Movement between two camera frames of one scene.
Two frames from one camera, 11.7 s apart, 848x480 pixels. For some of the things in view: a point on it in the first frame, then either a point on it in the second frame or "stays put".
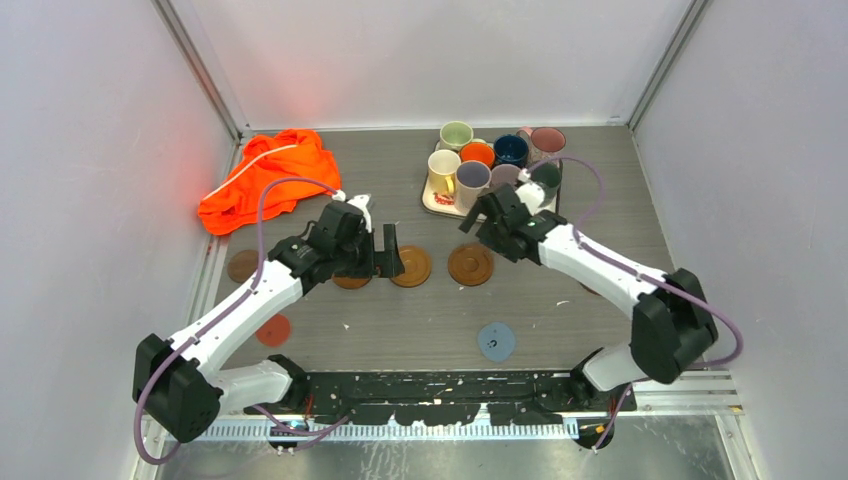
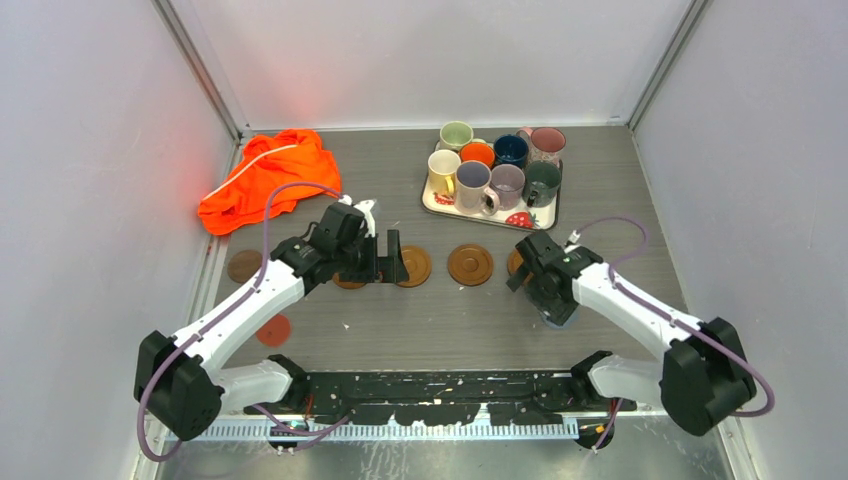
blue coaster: x=496 y=342 -> x=567 y=324
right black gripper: x=488 y=239 -> x=558 y=310
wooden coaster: x=471 y=264 stays put
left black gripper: x=375 y=263 stays put
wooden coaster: x=242 y=264 stays put
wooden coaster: x=351 y=282 stays put
